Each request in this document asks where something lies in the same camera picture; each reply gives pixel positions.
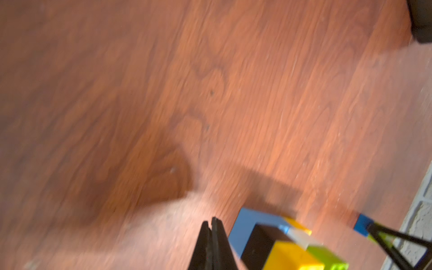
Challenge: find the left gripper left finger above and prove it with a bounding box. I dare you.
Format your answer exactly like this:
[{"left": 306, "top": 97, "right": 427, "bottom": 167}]
[{"left": 188, "top": 217, "right": 238, "bottom": 270}]

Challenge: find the blue long lego brick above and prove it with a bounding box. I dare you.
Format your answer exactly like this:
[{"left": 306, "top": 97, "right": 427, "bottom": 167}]
[{"left": 228, "top": 208, "right": 293, "bottom": 257}]

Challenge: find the black plastic toolbox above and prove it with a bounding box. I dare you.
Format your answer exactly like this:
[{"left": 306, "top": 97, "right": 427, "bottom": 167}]
[{"left": 407, "top": 0, "right": 432, "bottom": 44}]

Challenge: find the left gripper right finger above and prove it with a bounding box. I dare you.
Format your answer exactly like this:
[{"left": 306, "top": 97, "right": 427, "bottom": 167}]
[{"left": 366, "top": 222, "right": 432, "bottom": 270}]

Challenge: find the small blue lego brick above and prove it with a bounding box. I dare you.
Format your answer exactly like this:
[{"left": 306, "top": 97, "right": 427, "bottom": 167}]
[{"left": 353, "top": 214, "right": 374, "bottom": 237}]

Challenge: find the black lego brick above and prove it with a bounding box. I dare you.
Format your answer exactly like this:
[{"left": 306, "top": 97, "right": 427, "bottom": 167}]
[{"left": 241, "top": 224, "right": 290, "bottom": 270}]

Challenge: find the white lego brick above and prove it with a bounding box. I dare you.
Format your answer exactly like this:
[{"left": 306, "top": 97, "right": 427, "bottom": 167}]
[{"left": 286, "top": 227, "right": 322, "bottom": 250}]

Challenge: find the yellow lego brick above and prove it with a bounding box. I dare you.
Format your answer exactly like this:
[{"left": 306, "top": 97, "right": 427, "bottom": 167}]
[
  {"left": 284, "top": 217, "right": 312, "bottom": 236},
  {"left": 263, "top": 241, "right": 325, "bottom": 270}
]

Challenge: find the green lego brick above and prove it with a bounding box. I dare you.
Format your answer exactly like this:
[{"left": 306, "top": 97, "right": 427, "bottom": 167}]
[
  {"left": 307, "top": 245, "right": 349, "bottom": 270},
  {"left": 367, "top": 232, "right": 394, "bottom": 245}
]

